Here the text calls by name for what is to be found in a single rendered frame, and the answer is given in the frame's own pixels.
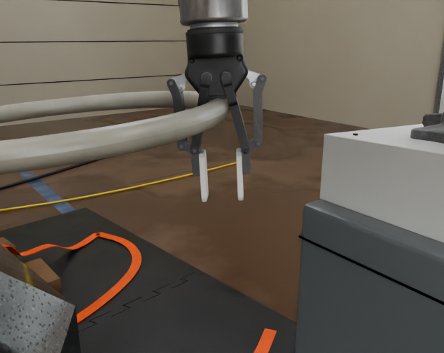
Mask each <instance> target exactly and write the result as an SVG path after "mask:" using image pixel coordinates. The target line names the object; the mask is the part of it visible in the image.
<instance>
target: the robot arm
mask: <svg viewBox="0 0 444 353"><path fill-rule="evenodd" d="M178 4H179V10H180V23H181V24H182V25H186V26H190V29H189V30H187V32H186V46H187V56H188V64H187V67H186V70H185V73H184V74H182V75H180V76H177V77H176V78H171V79H169V80H168V81H167V86H168V88H169V91H170V92H171V94H172V99H173V107H174V113H176V112H180V111H185V104H184V96H183V91H184V90H185V89H186V81H188V82H189V83H190V84H191V85H192V86H193V87H194V89H195V90H196V91H197V93H198V94H199V97H198V102H197V106H201V105H203V104H206V103H207V102H209V99H215V98H221V99H227V100H228V105H229V107H230V112H231V114H232V117H233V122H234V125H235V129H236V133H237V137H238V139H239V143H240V147H241V148H237V150H236V160H237V192H238V200H239V201H240V200H243V199H244V190H243V174H250V171H251V163H250V152H251V151H252V150H254V149H255V148H260V147H261V146H262V145H263V89H264V87H265V83H266V81H267V77H266V75H265V74H258V73H256V72H253V71H249V70H248V67H247V65H246V63H245V61H244V36H243V29H242V28H241V27H240V26H239V25H238V23H242V22H246V21H247V20H248V0H178ZM245 78H248V79H249V85H250V87H251V88H253V89H254V92H253V102H254V138H253V139H250V140H249V139H248V136H247V131H246V129H245V126H244V121H243V118H242V113H241V111H240V106H239V103H238V99H237V95H236V92H237V91H238V89H239V87H240V86H241V84H242V83H243V81H244V79H245ZM422 124H423V126H424V127H416V128H413V129H411V133H410V138H412V139H420V140H426V141H434V142H438V143H443V144H444V112H443V113H430V114H425V115H424V117H423V121H422ZM202 135H203V132H201V133H199V134H196V135H194V136H193V138H192V142H191V141H188V138H185V139H182V140H179V141H176V143H177V148H178V149H179V150H180V151H186V152H189V153H190V155H191V162H192V173H193V176H194V177H197V176H200V185H201V196H202V201H203V202H206V201H207V198H208V195H209V191H208V179H207V157H206V150H205V149H202V150H200V148H201V143H202Z"/></svg>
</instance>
